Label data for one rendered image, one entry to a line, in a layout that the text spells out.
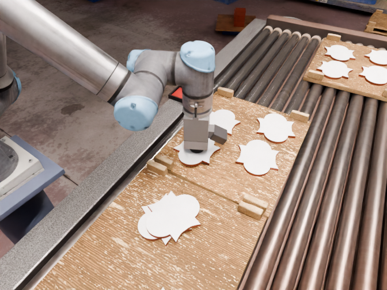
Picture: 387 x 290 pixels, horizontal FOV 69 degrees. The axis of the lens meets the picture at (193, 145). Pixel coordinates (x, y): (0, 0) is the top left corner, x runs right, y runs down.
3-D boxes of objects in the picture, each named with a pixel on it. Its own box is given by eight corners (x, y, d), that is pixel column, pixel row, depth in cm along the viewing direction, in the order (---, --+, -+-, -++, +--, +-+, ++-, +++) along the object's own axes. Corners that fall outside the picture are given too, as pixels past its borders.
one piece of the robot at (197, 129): (231, 111, 65) (225, 159, 77) (231, 89, 72) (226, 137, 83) (179, 108, 66) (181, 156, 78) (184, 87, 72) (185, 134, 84)
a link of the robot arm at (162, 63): (117, 68, 58) (170, 71, 57) (133, 41, 65) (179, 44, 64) (124, 98, 63) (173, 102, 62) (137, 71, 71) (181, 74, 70)
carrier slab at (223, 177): (150, 165, 81) (150, 161, 80) (216, 94, 106) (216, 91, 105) (267, 220, 68) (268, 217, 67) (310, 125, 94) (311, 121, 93)
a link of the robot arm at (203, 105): (213, 83, 70) (212, 102, 64) (213, 98, 73) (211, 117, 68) (183, 81, 71) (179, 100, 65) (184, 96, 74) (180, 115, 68)
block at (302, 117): (288, 117, 94) (290, 111, 92) (289, 114, 95) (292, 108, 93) (306, 123, 92) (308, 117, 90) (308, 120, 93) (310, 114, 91)
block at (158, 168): (146, 169, 78) (145, 162, 76) (150, 164, 79) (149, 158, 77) (164, 177, 76) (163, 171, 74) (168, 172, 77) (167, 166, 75)
